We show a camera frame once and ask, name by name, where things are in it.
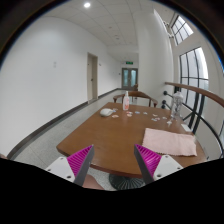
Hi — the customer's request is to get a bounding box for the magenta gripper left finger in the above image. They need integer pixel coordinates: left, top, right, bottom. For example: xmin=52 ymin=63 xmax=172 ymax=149
xmin=45 ymin=144 xmax=95 ymax=187

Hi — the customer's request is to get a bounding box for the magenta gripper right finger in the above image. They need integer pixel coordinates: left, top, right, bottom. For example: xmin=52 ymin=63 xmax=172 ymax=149
xmin=133 ymin=143 xmax=184 ymax=186

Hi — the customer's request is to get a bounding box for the pink towel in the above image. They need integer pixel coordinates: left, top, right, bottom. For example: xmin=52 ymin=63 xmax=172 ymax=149
xmin=142 ymin=128 xmax=197 ymax=156

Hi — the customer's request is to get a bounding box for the white card on table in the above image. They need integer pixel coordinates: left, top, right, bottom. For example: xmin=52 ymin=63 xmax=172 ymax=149
xmin=181 ymin=124 xmax=192 ymax=132

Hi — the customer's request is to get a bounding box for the white folded cloth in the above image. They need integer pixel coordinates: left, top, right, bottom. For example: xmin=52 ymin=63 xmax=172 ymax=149
xmin=100 ymin=108 xmax=113 ymax=117

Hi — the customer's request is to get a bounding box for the clear bottle with red label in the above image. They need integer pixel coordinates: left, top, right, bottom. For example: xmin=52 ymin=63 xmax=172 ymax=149
xmin=123 ymin=91 xmax=129 ymax=111

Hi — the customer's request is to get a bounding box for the wooden chair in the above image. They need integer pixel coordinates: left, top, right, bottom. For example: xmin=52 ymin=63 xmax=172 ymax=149
xmin=113 ymin=91 xmax=158 ymax=108

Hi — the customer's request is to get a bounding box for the clear plastic water bottle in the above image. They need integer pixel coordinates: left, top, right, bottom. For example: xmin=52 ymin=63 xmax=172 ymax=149
xmin=171 ymin=91 xmax=183 ymax=119

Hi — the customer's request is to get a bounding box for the glass double door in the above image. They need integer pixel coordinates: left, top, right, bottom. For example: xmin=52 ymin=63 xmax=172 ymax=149
xmin=122 ymin=68 xmax=138 ymax=90

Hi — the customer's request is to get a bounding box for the wooden handrail with black posts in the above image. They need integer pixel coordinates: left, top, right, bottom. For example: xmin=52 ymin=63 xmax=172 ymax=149
xmin=162 ymin=82 xmax=224 ymax=160

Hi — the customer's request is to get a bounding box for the green exit sign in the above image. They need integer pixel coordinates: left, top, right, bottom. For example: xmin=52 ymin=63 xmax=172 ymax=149
xmin=126 ymin=61 xmax=133 ymax=65

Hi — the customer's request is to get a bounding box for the large arched window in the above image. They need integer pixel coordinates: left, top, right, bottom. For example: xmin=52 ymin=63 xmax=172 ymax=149
xmin=178 ymin=46 xmax=210 ymax=118

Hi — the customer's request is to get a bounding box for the beige side door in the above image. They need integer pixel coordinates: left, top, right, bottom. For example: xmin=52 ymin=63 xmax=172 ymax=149
xmin=87 ymin=54 xmax=98 ymax=102

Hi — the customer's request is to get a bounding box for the upper small window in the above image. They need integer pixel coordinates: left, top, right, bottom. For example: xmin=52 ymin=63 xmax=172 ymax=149
xmin=171 ymin=16 xmax=193 ymax=45

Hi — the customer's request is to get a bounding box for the round ceiling light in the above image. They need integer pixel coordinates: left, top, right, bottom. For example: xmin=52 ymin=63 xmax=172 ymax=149
xmin=84 ymin=2 xmax=91 ymax=8

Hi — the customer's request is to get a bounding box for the black table pedestal base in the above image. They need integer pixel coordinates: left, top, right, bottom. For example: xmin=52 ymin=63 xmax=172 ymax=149
xmin=109 ymin=174 xmax=144 ymax=190

